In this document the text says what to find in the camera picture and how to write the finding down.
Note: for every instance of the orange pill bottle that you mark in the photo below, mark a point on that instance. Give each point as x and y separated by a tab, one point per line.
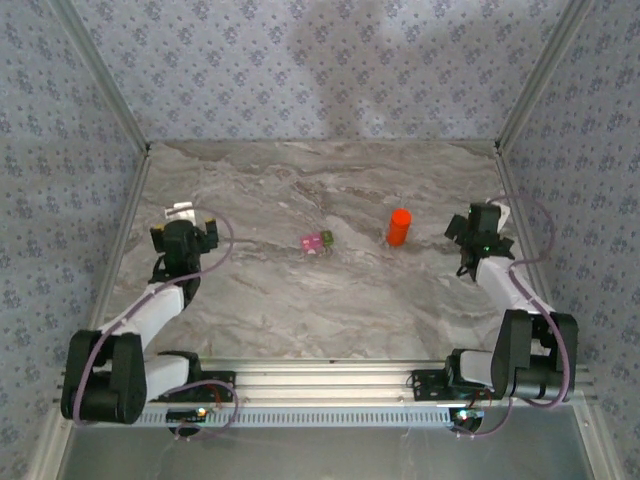
397	237

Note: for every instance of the pink green pill organizer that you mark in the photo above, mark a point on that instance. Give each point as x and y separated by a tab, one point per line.
312	242

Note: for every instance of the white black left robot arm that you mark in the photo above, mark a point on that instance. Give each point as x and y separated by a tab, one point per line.
155	310

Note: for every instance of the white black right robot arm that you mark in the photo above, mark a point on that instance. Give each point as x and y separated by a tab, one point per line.
500	290

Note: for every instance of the small circuit board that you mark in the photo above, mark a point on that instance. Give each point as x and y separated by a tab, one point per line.
185	414
470	415

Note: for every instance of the grey metal sheet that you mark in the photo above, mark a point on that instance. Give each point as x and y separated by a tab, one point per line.
325	455

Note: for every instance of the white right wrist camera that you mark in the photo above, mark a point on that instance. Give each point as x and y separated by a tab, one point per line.
504	215

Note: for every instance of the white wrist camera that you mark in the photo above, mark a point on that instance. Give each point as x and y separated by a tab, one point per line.
180	212
504	215

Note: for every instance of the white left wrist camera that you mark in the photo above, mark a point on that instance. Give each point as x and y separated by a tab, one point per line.
180	212

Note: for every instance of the aluminium side rail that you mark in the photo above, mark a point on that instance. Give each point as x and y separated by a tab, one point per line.
505	170
132	200

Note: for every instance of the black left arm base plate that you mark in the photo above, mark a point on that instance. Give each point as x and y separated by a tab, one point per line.
210	392

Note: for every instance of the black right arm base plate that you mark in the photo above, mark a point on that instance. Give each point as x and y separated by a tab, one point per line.
425	392

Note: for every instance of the aluminium corner post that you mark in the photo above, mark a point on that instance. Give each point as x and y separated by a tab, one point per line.
105	75
540	75

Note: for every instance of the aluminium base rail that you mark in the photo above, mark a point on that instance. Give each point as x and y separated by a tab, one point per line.
325	380

